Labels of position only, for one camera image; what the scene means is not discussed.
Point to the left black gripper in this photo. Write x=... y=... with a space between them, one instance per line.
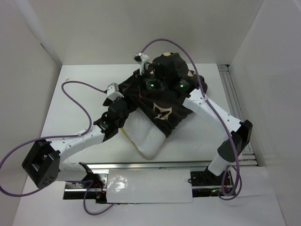
x=121 y=98

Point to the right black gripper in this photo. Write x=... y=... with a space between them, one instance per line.
x=146 y=74

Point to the black beige patterned pillowcase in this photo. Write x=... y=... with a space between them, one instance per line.
x=163 y=107

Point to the white pillow yellow edge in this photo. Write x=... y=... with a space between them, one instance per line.
x=143 y=134

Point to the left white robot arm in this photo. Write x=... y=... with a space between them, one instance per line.
x=44 y=161

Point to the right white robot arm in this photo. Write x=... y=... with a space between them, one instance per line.
x=235 y=133

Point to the white cover plate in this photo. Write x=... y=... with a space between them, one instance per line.
x=131 y=186

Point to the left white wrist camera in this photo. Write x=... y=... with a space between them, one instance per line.
x=113 y=92

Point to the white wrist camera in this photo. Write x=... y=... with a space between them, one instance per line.
x=113 y=92
x=141 y=59

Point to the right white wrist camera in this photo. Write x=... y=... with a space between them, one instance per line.
x=141 y=59

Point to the aluminium side rail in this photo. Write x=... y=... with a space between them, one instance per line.
x=247 y=155

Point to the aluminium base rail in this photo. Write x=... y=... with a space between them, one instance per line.
x=203 y=185

